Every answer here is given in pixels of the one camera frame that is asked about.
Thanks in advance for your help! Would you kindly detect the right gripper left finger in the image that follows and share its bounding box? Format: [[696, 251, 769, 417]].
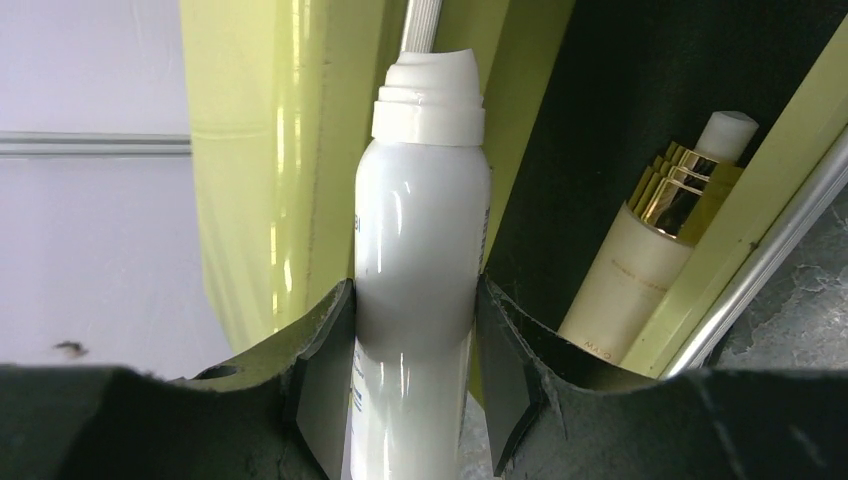
[[1, 280, 355, 479]]

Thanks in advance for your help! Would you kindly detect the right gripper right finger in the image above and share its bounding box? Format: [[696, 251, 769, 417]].
[[476, 278, 847, 479]]

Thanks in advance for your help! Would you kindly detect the white lotion tube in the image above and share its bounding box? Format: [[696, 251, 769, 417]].
[[350, 49, 491, 479]]

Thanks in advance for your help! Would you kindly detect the green drawer cabinet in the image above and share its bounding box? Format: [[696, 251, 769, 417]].
[[180, 1, 847, 351]]

